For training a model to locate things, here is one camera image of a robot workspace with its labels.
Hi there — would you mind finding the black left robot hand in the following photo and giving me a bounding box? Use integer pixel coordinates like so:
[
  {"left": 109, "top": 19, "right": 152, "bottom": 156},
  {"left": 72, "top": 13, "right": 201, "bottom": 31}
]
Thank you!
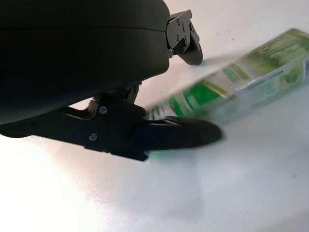
[{"left": 0, "top": 0, "right": 223, "bottom": 162}]

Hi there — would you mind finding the green white toothpaste box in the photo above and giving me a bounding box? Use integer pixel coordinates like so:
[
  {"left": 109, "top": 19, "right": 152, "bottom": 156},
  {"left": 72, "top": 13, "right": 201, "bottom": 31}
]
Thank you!
[{"left": 144, "top": 28, "right": 309, "bottom": 159}]

